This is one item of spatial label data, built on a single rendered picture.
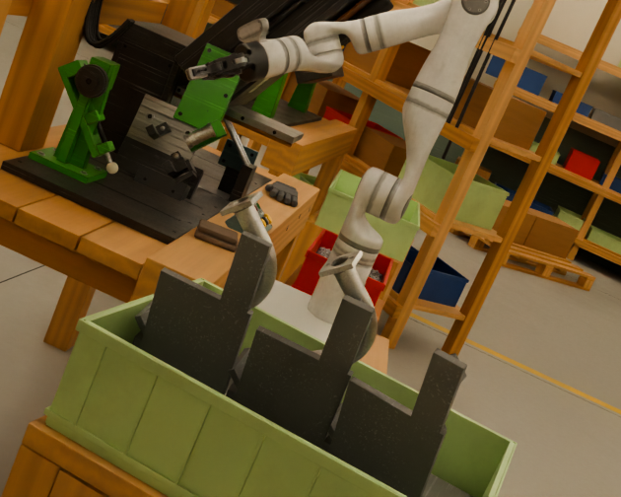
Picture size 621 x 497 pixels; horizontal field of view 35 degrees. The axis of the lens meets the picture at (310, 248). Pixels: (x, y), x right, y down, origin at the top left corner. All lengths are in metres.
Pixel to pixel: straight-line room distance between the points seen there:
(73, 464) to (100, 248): 0.66
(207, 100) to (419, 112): 0.74
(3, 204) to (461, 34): 0.97
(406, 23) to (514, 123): 3.19
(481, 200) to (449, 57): 3.28
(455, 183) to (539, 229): 4.53
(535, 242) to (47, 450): 8.26
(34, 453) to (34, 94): 1.16
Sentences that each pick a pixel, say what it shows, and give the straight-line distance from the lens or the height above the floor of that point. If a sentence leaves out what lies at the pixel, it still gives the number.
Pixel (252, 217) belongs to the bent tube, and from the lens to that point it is 1.42.
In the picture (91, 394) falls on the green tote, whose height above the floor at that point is 0.87.
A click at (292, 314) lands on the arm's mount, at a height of 0.89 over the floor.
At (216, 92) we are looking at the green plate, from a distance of 2.58.
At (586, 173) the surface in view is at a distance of 10.93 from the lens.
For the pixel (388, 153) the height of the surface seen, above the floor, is 0.85.
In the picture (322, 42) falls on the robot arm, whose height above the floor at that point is 1.41.
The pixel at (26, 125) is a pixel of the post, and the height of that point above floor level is 0.95.
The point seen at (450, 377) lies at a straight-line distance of 1.30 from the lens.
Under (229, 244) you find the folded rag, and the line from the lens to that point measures 2.25.
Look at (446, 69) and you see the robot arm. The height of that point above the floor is 1.46.
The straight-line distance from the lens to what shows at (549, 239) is 9.61.
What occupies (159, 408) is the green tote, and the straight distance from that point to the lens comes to 1.41.
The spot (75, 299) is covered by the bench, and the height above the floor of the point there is 0.20.
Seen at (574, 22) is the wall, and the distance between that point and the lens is 11.44.
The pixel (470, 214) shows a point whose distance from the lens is 5.26.
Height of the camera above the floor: 1.49
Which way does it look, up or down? 13 degrees down
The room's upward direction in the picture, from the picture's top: 23 degrees clockwise
